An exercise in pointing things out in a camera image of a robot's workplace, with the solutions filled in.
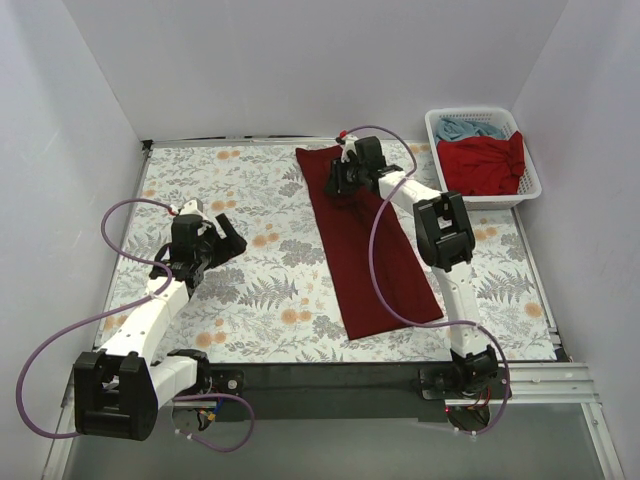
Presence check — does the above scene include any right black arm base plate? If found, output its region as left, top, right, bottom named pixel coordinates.
left=418, top=363, right=506, bottom=400

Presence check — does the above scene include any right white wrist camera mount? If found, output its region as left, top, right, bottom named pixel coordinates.
left=336, top=130, right=358, bottom=163

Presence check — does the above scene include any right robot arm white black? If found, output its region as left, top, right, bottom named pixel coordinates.
left=325, top=131, right=502, bottom=398

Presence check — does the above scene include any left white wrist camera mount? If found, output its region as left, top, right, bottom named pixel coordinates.
left=169, top=198, right=205, bottom=218

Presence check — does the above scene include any bright red t shirt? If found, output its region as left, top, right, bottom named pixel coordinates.
left=436, top=131, right=525, bottom=196

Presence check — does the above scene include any light blue t shirt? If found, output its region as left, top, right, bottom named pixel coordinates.
left=434, top=117, right=506, bottom=143

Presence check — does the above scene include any floral patterned table mat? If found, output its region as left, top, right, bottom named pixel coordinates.
left=124, top=143, right=558, bottom=363

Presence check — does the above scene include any aluminium frame rail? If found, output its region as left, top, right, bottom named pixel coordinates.
left=45, top=363, right=625, bottom=479

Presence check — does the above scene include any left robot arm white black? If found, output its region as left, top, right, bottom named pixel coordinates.
left=73, top=207, right=247, bottom=441

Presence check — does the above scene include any dark red t shirt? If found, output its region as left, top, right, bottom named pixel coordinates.
left=295, top=147, right=444, bottom=340

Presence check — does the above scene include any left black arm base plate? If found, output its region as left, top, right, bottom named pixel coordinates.
left=200, top=369, right=245, bottom=396

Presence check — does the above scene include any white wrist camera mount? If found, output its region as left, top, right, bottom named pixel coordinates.
left=336, top=130, right=358, bottom=163
left=169, top=198, right=205, bottom=218

